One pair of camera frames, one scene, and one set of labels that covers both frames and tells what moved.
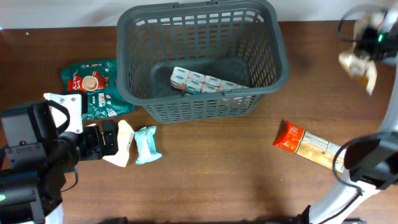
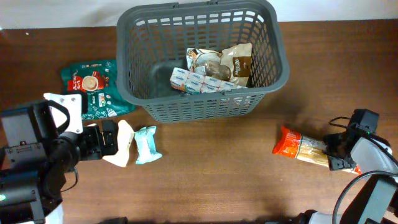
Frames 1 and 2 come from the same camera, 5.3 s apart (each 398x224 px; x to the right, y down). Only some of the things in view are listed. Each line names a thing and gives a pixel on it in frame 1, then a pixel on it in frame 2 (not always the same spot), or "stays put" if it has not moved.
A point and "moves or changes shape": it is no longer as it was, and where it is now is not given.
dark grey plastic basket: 240,41 stays put
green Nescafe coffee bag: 99,79 stays put
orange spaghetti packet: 293,138 moves or changes shape
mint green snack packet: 146,145 stays put
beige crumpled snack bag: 124,134 stays put
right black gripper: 367,45 → 337,154
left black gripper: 109,137 stays put
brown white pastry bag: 359,66 → 232,65
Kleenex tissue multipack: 192,83 stays put
